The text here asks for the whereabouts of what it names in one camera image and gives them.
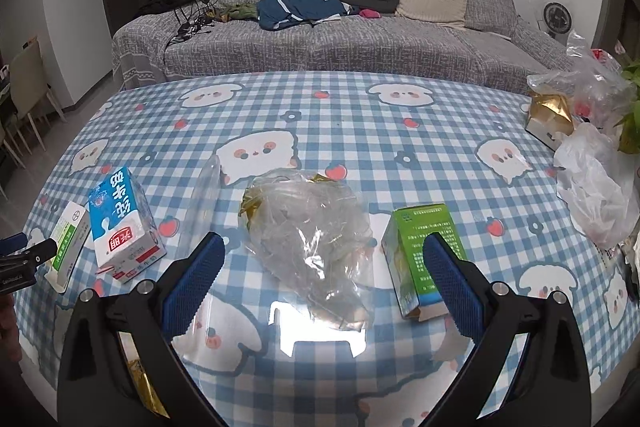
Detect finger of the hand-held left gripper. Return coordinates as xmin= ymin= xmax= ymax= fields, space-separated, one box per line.
xmin=0 ymin=233 xmax=28 ymax=254
xmin=0 ymin=239 xmax=58 ymax=272

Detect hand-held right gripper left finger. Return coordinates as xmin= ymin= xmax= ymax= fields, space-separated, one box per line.
xmin=57 ymin=232 xmax=226 ymax=427

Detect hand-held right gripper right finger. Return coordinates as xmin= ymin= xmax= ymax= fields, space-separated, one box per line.
xmin=422 ymin=232 xmax=591 ymax=427

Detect green white medicine box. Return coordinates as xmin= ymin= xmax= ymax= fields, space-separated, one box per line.
xmin=44 ymin=200 xmax=93 ymax=294

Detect small green box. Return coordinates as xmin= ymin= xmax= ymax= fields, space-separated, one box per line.
xmin=381 ymin=203 xmax=468 ymax=320

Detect blue white milk carton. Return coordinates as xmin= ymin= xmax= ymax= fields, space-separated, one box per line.
xmin=87 ymin=167 xmax=167 ymax=284

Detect gold foil bag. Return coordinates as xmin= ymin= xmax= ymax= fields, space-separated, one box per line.
xmin=117 ymin=354 xmax=168 ymax=418

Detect cream dining chair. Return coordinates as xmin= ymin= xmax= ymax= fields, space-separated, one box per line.
xmin=10 ymin=42 xmax=66 ymax=142
xmin=0 ymin=122 xmax=26 ymax=202

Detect clear plastic film strip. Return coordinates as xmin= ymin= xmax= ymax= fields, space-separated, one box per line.
xmin=177 ymin=154 xmax=226 ymax=268

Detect white plastic bag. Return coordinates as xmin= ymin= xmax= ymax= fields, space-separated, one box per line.
xmin=554 ymin=123 xmax=640 ymax=250

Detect blue checked bear-print tablecloth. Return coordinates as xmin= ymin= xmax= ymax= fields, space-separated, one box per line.
xmin=12 ymin=71 xmax=640 ymax=427

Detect gold-topped white box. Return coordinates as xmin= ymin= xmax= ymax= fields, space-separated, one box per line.
xmin=525 ymin=91 xmax=576 ymax=151

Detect green potted plant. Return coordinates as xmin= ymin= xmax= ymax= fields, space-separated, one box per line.
xmin=612 ymin=42 xmax=640 ymax=155

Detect clear plastic bag red print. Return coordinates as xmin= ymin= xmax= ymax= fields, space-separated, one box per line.
xmin=527 ymin=32 xmax=631 ymax=132

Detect grey covered sofa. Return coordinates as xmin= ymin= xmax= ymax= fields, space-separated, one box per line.
xmin=111 ymin=0 xmax=576 ymax=92

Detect green cloth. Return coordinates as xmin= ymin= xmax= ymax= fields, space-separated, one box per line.
xmin=215 ymin=3 xmax=261 ymax=22

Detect small white fan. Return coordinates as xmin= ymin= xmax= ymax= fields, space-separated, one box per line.
xmin=537 ymin=1 xmax=573 ymax=45

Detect blue jacket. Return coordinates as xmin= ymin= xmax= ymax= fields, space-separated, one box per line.
xmin=256 ymin=0 xmax=351 ymax=31

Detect black cables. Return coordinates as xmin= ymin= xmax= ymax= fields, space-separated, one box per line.
xmin=172 ymin=0 xmax=223 ymax=42

